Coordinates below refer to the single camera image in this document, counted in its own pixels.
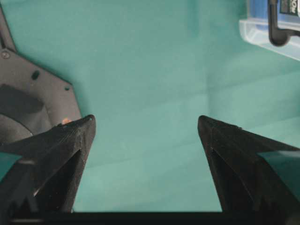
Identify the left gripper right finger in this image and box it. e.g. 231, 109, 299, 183
197, 115, 300, 219

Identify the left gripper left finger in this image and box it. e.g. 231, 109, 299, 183
0, 115, 96, 219

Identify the black camera box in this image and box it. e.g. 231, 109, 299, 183
278, 0, 300, 30

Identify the clear plastic storage case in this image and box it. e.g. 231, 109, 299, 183
239, 0, 300, 60

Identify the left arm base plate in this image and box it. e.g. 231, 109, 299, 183
0, 11, 81, 145

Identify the black frame rail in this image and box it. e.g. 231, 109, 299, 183
268, 0, 300, 47

